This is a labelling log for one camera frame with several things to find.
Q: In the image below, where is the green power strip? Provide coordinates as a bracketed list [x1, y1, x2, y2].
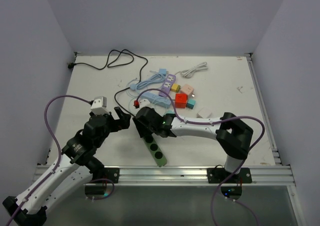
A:
[142, 135, 167, 167]

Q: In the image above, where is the light blue power strip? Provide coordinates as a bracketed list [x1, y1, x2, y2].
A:
[141, 91, 172, 108]

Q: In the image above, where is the red cube socket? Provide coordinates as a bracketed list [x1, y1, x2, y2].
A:
[174, 93, 188, 109]

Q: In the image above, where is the yellow plug adapter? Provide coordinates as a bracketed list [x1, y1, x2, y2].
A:
[170, 83, 181, 93]

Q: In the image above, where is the teal plug adapter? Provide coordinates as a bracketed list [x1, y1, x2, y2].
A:
[186, 99, 196, 109]

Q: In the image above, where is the pink cube socket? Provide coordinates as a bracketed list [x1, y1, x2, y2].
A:
[180, 84, 195, 98]

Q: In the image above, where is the blue plug charger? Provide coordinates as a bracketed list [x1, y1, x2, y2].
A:
[158, 68, 167, 76]

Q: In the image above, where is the white Honor charger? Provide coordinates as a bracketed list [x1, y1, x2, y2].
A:
[196, 107, 212, 118]

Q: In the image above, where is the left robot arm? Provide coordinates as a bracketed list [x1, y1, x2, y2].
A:
[2, 107, 131, 226]

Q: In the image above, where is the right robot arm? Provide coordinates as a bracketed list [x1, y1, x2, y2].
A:
[133, 107, 254, 183]

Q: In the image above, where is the purple power strip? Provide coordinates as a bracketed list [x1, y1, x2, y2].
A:
[158, 74, 176, 97]

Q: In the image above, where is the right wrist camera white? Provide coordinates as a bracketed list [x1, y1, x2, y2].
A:
[133, 99, 150, 109]

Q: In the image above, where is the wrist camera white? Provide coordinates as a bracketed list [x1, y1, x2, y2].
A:
[133, 99, 150, 109]
[90, 96, 109, 115]

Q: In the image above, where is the thin mint cable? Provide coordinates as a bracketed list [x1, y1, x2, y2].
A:
[124, 83, 173, 114]

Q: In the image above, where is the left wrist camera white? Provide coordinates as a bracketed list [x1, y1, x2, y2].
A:
[90, 96, 109, 115]

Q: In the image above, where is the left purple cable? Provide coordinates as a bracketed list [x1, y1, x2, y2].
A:
[4, 95, 93, 226]

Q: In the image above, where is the light blue coiled cord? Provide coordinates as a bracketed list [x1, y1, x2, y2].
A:
[128, 76, 166, 90]

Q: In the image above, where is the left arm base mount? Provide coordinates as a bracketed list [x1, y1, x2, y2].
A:
[85, 158, 120, 184]

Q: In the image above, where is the white power strip cord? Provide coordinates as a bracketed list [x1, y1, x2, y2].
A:
[173, 62, 209, 78]

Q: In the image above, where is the black power cable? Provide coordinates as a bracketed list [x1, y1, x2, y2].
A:
[67, 48, 150, 112]

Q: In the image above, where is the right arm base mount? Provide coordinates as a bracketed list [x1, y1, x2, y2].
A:
[206, 165, 253, 184]

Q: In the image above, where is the right aluminium side rail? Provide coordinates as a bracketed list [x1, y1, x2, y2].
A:
[244, 53, 283, 166]

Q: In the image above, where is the aluminium front rail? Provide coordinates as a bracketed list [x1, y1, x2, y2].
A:
[32, 165, 293, 187]

